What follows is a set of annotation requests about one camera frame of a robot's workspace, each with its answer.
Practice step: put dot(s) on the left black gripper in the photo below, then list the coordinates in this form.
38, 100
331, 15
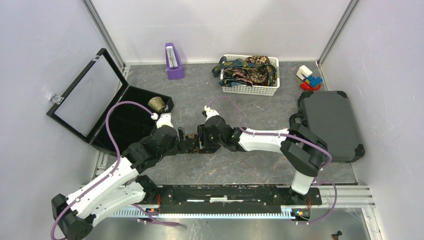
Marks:
181, 143

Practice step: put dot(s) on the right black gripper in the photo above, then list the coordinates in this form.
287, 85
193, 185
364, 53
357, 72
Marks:
206, 132

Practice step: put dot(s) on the black gold floral tie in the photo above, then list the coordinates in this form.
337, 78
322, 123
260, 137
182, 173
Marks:
192, 142

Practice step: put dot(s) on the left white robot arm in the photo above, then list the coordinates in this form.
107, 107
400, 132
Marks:
121, 185

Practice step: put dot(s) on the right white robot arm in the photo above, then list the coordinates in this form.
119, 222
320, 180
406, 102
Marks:
305, 151

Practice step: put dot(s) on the pile of patterned ties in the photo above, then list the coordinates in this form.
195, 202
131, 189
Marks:
256, 70

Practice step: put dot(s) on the rolled gold tie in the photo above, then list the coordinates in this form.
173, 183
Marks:
157, 104

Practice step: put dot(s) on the white perforated basket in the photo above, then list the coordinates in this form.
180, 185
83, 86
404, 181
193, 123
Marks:
255, 90

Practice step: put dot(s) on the purple metronome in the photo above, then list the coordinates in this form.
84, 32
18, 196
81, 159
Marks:
174, 66

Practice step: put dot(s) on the colourful toy blocks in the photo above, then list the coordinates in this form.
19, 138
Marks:
308, 82

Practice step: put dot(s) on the black display box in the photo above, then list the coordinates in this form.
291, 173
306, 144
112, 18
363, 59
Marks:
82, 108

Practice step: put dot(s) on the dark grey hard case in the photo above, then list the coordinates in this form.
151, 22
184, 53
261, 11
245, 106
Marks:
329, 115

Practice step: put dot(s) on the small black knob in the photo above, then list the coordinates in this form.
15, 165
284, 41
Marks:
336, 236

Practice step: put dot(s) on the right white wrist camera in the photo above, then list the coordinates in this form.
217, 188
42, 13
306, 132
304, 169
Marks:
208, 113

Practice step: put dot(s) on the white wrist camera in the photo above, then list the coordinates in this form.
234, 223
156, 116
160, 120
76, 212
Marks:
208, 113
161, 120

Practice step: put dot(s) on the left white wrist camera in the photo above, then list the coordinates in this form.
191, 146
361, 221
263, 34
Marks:
161, 120

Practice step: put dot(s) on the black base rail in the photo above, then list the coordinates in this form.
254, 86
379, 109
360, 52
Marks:
229, 199

